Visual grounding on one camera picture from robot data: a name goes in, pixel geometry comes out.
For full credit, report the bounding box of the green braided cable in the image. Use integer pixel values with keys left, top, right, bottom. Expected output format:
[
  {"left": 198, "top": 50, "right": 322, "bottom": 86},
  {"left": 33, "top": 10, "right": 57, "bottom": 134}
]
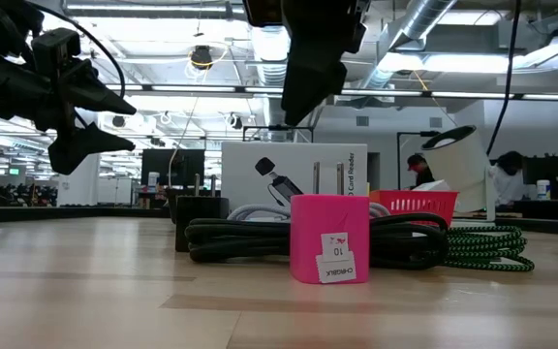
[{"left": 441, "top": 224, "right": 536, "bottom": 273}]

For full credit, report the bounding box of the white square pillar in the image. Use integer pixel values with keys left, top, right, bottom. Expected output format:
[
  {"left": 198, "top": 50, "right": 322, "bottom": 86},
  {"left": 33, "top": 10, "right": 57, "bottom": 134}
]
[{"left": 57, "top": 153, "right": 102, "bottom": 208}]

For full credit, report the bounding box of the black computer monitor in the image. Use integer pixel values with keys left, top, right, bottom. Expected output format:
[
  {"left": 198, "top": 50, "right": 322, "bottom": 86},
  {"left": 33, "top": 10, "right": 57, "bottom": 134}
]
[{"left": 140, "top": 148, "right": 206, "bottom": 189}]

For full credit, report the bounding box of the black coiled cable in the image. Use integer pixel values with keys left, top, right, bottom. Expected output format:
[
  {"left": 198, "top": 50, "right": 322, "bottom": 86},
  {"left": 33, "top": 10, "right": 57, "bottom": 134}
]
[{"left": 184, "top": 212, "right": 450, "bottom": 271}]

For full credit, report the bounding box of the narrow white box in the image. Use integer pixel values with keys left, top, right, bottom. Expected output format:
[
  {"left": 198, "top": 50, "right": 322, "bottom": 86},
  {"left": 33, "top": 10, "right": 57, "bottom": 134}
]
[{"left": 412, "top": 177, "right": 456, "bottom": 193}]

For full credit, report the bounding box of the white card reader box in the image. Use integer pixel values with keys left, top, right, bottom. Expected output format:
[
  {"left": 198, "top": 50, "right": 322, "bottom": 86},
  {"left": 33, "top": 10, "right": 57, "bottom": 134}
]
[{"left": 220, "top": 141, "right": 369, "bottom": 210}]

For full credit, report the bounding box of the silver ventilation duct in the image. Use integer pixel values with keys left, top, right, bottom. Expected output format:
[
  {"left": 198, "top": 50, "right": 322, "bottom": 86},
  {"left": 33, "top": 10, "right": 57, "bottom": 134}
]
[
  {"left": 251, "top": 26, "right": 291, "bottom": 142},
  {"left": 358, "top": 0, "right": 458, "bottom": 91}
]

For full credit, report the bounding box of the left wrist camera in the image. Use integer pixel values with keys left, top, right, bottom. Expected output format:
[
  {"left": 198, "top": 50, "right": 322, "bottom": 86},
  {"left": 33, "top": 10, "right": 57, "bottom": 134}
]
[{"left": 30, "top": 27, "right": 82, "bottom": 67}]

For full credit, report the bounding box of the red plastic bin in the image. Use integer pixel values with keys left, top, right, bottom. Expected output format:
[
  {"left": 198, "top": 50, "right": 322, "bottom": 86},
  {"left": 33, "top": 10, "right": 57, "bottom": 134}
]
[{"left": 369, "top": 189, "right": 460, "bottom": 228}]

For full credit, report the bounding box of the person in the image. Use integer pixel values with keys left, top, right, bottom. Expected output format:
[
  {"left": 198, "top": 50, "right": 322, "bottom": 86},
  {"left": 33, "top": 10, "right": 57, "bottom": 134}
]
[
  {"left": 489, "top": 150, "right": 526, "bottom": 207},
  {"left": 406, "top": 153, "right": 436, "bottom": 191}
]

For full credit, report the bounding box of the black wall charger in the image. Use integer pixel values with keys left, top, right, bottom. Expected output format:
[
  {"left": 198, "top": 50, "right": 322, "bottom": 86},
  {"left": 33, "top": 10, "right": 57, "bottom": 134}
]
[{"left": 174, "top": 173, "right": 231, "bottom": 253}]

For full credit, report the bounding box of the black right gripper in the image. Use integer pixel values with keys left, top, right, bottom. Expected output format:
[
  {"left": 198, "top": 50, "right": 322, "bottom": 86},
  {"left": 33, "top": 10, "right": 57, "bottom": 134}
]
[{"left": 280, "top": 0, "right": 372, "bottom": 128}]

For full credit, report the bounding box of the pink wall charger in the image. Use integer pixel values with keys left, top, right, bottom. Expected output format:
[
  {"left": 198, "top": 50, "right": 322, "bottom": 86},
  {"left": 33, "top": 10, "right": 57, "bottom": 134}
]
[{"left": 289, "top": 162, "right": 371, "bottom": 286}]

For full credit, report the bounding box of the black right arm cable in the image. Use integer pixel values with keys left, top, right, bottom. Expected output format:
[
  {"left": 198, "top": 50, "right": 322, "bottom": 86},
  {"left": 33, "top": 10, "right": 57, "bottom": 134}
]
[{"left": 485, "top": 0, "right": 523, "bottom": 157}]

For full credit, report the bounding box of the black ceiling device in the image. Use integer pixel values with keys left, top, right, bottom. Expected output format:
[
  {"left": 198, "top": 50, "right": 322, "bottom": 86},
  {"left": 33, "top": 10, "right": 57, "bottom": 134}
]
[{"left": 190, "top": 44, "right": 214, "bottom": 72}]

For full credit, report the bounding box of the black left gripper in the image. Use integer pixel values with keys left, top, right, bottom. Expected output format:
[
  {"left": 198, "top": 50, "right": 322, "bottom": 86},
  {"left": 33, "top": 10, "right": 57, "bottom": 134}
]
[{"left": 0, "top": 52, "right": 139, "bottom": 176}]

